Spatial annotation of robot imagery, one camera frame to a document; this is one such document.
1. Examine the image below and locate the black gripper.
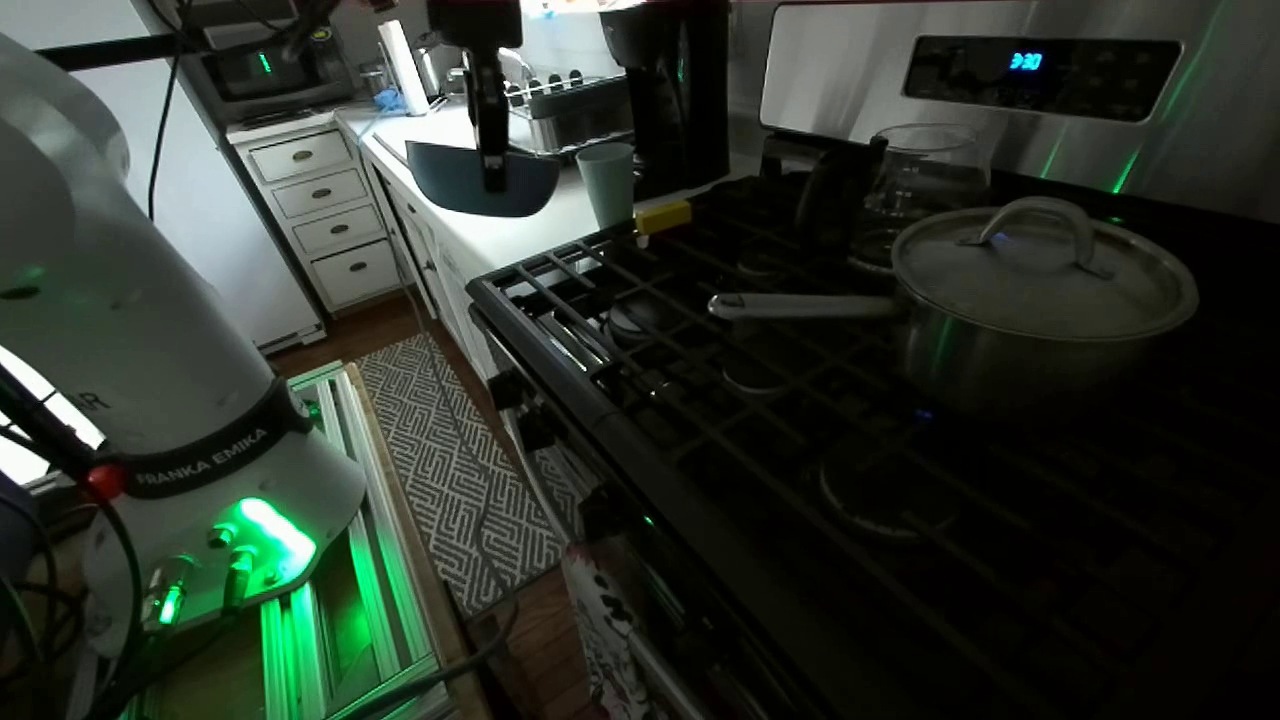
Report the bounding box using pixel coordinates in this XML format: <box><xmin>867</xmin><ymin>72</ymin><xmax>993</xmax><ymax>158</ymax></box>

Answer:
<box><xmin>428</xmin><ymin>0</ymin><xmax>522</xmax><ymax>197</ymax></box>

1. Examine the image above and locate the blue bowl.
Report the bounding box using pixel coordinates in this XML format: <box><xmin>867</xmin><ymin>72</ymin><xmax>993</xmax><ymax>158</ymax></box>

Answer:
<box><xmin>405</xmin><ymin>139</ymin><xmax>562</xmax><ymax>216</ymax></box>

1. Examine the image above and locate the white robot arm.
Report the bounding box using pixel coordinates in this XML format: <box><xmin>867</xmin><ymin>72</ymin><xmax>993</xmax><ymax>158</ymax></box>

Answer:
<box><xmin>0</xmin><ymin>40</ymin><xmax>376</xmax><ymax>720</ymax></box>

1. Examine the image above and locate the black gas stove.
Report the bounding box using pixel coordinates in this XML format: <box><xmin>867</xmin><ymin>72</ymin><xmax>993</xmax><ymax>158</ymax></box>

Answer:
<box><xmin>473</xmin><ymin>0</ymin><xmax>1280</xmax><ymax>720</ymax></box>

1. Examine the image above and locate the light blue plastic cup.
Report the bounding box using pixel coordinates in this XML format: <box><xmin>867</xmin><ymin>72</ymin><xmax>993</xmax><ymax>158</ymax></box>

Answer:
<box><xmin>577</xmin><ymin>145</ymin><xmax>632</xmax><ymax>228</ymax></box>

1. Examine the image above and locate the black coffee maker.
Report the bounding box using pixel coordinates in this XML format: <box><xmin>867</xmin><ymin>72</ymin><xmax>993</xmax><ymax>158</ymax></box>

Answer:
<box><xmin>599</xmin><ymin>0</ymin><xmax>728</xmax><ymax>199</ymax></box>

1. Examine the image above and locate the white drawer cabinet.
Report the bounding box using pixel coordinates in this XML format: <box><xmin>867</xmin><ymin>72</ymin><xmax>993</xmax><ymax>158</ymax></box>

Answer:
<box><xmin>228</xmin><ymin>112</ymin><xmax>399</xmax><ymax>314</ymax></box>

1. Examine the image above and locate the microwave with green display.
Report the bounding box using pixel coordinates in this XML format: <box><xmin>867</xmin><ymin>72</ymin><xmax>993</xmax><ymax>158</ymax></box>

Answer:
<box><xmin>202</xmin><ymin>33</ymin><xmax>352</xmax><ymax>124</ymax></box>

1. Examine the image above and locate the yellow block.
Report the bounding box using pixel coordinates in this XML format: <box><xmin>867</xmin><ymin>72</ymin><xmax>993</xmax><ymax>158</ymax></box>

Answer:
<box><xmin>637</xmin><ymin>199</ymin><xmax>693</xmax><ymax>237</ymax></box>

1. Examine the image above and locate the patterned grey floor rug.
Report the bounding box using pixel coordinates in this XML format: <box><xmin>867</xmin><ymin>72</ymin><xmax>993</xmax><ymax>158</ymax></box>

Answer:
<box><xmin>358</xmin><ymin>338</ymin><xmax>563</xmax><ymax>615</ymax></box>

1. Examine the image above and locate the glass coffee carafe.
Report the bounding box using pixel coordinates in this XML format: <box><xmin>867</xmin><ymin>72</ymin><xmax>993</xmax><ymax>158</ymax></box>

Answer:
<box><xmin>865</xmin><ymin>124</ymin><xmax>993</xmax><ymax>225</ymax></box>

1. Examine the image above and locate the stainless steel pot with lid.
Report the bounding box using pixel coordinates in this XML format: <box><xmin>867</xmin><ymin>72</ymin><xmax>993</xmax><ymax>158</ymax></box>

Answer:
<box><xmin>710</xmin><ymin>197</ymin><xmax>1202</xmax><ymax>424</ymax></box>

